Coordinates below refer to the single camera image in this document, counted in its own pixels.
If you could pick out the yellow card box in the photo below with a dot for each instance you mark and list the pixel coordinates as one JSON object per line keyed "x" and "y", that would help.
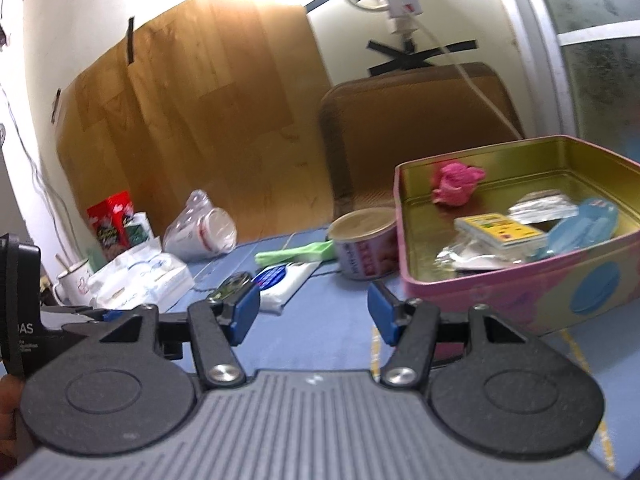
{"x": 500, "y": 230}

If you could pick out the black tape strip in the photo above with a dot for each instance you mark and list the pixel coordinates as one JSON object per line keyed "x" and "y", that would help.
{"x": 56, "y": 105}

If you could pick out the green plastic tool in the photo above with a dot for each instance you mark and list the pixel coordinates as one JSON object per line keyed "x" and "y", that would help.
{"x": 290, "y": 256}

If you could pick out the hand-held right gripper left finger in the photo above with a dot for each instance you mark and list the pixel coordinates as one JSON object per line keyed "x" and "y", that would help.
{"x": 245, "y": 310}

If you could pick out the pink fluffy cloth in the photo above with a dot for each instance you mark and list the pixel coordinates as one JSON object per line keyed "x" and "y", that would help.
{"x": 455, "y": 182}

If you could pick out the wood pattern board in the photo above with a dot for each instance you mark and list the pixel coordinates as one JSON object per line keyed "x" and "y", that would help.
{"x": 200, "y": 110}

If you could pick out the white enamel mug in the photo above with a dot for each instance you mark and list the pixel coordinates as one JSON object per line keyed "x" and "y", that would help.
{"x": 75, "y": 285}

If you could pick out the pink tin box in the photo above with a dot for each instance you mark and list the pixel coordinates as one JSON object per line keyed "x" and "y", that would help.
{"x": 500, "y": 300}

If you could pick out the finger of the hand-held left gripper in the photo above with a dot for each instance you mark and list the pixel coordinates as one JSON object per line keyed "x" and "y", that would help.
{"x": 80, "y": 319}

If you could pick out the green drink carton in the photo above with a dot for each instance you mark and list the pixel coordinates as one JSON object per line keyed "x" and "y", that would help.
{"x": 139, "y": 232}

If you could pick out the red snack tin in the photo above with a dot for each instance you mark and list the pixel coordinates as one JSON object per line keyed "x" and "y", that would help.
{"x": 107, "y": 225}

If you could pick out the small round can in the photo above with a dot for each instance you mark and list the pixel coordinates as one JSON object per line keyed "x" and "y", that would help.
{"x": 360, "y": 255}

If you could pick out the white smiley packet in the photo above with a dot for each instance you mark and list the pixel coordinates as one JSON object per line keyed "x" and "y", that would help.
{"x": 470, "y": 257}

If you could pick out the light green plastic container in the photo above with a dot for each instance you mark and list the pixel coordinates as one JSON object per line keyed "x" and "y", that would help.
{"x": 96, "y": 257}

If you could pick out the silver foil packet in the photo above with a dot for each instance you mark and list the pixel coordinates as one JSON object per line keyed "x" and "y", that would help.
{"x": 542, "y": 207}

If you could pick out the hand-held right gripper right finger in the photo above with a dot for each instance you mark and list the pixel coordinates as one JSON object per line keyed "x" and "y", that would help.
{"x": 382, "y": 315}

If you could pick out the blue checked tablecloth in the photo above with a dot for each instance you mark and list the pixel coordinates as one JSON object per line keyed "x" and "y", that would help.
{"x": 325, "y": 340}

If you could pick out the white tissue pack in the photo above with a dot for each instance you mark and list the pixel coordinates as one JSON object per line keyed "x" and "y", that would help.
{"x": 145, "y": 275}

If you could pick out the blue plastic case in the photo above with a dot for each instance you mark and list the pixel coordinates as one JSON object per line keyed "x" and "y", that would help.
{"x": 575, "y": 230}

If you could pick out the white wet wipes pack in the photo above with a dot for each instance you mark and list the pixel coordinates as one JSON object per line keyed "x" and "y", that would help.
{"x": 285, "y": 280}

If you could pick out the frosted glass sliding door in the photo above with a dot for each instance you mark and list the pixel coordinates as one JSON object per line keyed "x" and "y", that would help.
{"x": 600, "y": 85}

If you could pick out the clear bag with white cup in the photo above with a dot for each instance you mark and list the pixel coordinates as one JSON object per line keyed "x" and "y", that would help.
{"x": 200, "y": 232}

